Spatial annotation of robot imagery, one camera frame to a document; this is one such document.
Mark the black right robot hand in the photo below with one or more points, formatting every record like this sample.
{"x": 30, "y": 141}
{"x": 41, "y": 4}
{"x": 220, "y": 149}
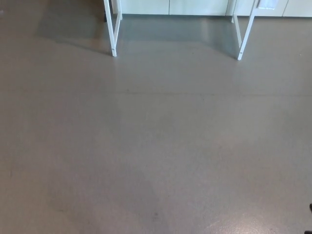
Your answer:
{"x": 310, "y": 207}

